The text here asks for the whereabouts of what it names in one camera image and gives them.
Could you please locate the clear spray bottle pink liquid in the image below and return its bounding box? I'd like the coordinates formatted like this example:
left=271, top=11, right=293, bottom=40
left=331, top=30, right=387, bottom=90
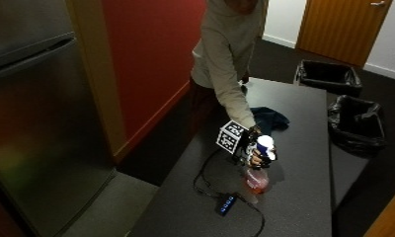
left=244, top=134, right=279, bottom=195

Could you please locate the dark blue cloth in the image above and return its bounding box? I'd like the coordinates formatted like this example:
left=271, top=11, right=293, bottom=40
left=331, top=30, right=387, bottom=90
left=248, top=106, right=292, bottom=134

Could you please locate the the person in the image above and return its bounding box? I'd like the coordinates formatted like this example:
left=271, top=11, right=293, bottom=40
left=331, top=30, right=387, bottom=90
left=188, top=0, right=269, bottom=139

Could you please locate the wooden door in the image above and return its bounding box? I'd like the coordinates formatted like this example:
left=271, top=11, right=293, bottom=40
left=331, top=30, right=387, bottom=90
left=295, top=0, right=395, bottom=68

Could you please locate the black lined trash bin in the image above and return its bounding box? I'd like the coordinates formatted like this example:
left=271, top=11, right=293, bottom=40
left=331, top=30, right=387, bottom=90
left=327, top=94, right=388, bottom=158
left=293, top=58, right=363, bottom=98

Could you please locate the black usb hub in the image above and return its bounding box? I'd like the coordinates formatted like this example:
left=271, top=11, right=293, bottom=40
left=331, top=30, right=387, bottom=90
left=215, top=194, right=240, bottom=217

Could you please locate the black cable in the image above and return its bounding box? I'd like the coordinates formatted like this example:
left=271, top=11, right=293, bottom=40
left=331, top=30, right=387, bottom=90
left=192, top=148, right=267, bottom=237

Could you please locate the white marker cube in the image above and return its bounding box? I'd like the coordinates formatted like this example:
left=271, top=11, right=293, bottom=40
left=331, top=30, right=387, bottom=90
left=215, top=119, right=247, bottom=154

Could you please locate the stainless steel refrigerator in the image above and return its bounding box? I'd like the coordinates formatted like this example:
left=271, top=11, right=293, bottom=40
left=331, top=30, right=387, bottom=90
left=0, top=0, right=118, bottom=237

